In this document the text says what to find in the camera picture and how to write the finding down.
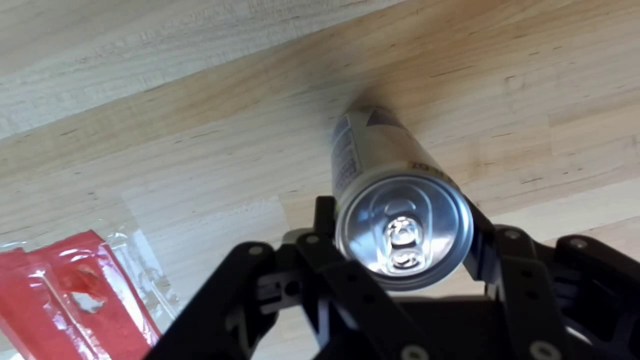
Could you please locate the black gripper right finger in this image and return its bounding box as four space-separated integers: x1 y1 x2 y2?
463 203 640 360

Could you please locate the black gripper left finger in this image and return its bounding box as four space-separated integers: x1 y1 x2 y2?
147 194 437 360

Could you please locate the silver drink can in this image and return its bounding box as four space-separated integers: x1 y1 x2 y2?
330 105 477 295

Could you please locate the red packet in clear wrapper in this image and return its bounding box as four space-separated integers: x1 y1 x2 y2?
0 226 176 360

